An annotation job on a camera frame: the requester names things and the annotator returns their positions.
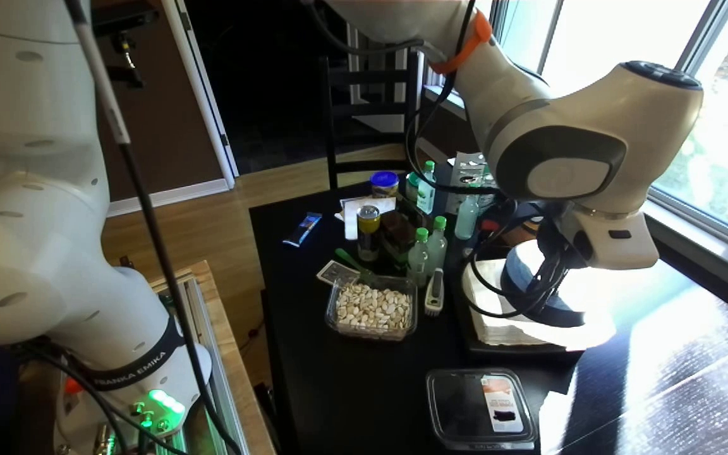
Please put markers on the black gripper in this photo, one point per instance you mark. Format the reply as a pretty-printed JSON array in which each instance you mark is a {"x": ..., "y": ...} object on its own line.
[{"x": 561, "y": 242}]

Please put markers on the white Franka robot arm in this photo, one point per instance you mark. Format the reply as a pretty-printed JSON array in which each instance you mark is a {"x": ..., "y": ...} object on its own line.
[{"x": 36, "y": 210}]

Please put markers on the white pink label card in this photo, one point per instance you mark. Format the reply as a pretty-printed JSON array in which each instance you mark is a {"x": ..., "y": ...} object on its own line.
[{"x": 500, "y": 405}]

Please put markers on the slim white remote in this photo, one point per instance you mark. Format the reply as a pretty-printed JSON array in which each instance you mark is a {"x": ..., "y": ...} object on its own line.
[{"x": 434, "y": 291}]

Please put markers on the black plastic lidded tray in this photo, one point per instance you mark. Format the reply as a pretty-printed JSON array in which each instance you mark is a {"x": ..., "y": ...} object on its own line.
[{"x": 460, "y": 414}]

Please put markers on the clear plastic popcorn container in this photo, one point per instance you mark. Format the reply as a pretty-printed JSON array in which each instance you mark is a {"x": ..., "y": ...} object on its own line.
[{"x": 371, "y": 313}]

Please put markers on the blue-lid brown jar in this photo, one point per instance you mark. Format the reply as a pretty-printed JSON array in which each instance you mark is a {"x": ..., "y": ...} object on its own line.
[{"x": 385, "y": 182}]

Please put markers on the green plastic fork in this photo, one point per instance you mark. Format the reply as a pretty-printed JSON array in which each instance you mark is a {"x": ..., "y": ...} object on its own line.
[{"x": 350, "y": 258}]

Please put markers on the playing card deck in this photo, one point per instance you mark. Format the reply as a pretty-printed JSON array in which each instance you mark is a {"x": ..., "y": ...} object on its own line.
[{"x": 337, "y": 273}]

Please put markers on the dark wooden chair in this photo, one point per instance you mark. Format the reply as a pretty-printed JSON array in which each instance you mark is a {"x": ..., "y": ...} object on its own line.
[{"x": 371, "y": 109}]

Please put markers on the blue snack bar packet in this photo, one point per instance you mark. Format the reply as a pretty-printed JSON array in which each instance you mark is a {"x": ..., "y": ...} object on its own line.
[{"x": 304, "y": 228}]

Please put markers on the white covered foreground object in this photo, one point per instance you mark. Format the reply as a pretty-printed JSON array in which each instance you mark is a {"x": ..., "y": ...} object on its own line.
[{"x": 149, "y": 228}]

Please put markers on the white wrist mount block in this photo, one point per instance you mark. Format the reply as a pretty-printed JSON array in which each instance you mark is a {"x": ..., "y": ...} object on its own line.
[{"x": 620, "y": 242}]

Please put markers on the white window frame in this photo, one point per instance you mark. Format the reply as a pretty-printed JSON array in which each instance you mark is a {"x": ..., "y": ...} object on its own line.
[{"x": 701, "y": 210}]

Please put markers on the aluminium rail robot stand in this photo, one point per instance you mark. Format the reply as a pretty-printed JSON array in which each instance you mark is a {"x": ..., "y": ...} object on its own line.
[{"x": 213, "y": 362}]

